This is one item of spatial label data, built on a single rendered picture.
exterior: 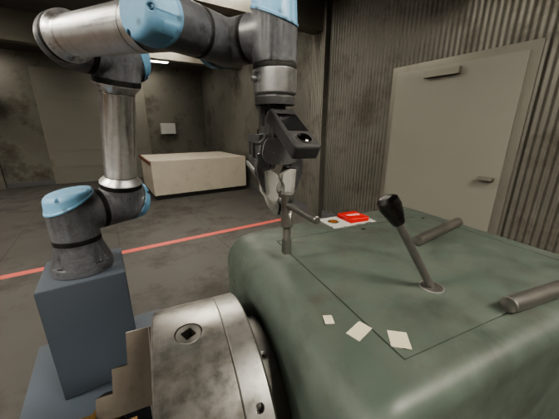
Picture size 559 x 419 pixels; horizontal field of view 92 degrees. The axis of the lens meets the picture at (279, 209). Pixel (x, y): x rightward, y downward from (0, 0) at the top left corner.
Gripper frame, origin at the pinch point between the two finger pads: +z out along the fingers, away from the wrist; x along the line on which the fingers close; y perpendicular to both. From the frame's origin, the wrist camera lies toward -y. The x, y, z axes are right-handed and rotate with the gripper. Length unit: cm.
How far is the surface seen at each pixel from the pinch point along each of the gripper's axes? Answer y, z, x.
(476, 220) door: 107, 73, -262
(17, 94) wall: 880, -93, 321
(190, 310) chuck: -8.9, 10.9, 18.2
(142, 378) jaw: -9.3, 19.9, 25.8
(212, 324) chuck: -13.5, 10.6, 15.9
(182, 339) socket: -14.4, 10.8, 19.8
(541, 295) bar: -30.5, 6.8, -25.3
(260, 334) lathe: -12.9, 15.3, 8.8
